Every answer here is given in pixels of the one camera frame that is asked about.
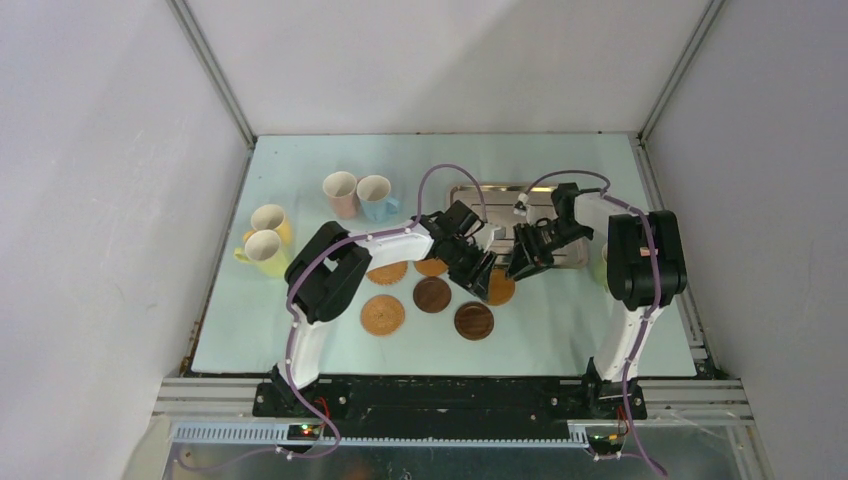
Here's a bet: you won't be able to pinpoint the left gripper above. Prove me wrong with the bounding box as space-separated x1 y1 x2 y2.
442 237 497 302

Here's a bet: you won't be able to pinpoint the light wood coaster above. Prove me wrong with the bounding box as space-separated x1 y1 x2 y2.
485 268 516 306
414 259 448 277

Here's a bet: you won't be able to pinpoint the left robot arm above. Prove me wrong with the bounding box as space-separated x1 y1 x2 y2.
277 201 505 417

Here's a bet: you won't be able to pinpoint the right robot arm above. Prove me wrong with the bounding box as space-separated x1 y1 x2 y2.
507 183 688 418

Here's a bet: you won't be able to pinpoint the dark wood coaster centre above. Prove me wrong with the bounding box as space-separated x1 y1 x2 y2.
413 277 452 314

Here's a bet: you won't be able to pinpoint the dark wood coaster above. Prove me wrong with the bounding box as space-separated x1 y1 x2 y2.
413 277 452 314
453 302 495 341

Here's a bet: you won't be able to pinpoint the dark wood coaster lower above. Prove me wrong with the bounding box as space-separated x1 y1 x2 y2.
453 302 495 341

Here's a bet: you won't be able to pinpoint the green cup right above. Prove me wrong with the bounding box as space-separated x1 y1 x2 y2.
591 243 609 292

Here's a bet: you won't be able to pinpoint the woven coaster upper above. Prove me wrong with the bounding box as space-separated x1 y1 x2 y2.
366 261 409 286

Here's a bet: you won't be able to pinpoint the pink cup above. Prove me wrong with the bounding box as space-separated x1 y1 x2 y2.
322 171 358 220

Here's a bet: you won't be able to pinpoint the metal tray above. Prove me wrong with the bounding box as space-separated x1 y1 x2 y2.
481 184 590 269

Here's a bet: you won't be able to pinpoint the blue mug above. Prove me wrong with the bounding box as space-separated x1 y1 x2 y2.
356 175 400 223

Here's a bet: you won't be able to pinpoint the yellow-green mug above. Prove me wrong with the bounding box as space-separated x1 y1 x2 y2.
233 230 290 278

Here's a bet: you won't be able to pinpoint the yellow mug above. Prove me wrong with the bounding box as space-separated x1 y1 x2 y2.
242 204 294 246

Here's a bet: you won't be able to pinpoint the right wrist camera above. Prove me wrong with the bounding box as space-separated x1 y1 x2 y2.
513 193 529 217

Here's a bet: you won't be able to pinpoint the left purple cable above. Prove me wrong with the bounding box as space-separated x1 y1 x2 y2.
172 162 489 473

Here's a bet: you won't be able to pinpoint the purple cable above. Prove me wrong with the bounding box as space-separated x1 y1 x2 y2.
172 162 489 473
523 169 670 478

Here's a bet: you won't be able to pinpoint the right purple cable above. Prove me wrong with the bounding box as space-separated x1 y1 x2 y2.
523 169 670 478

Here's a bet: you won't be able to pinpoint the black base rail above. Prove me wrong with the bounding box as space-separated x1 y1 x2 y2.
252 372 647 441

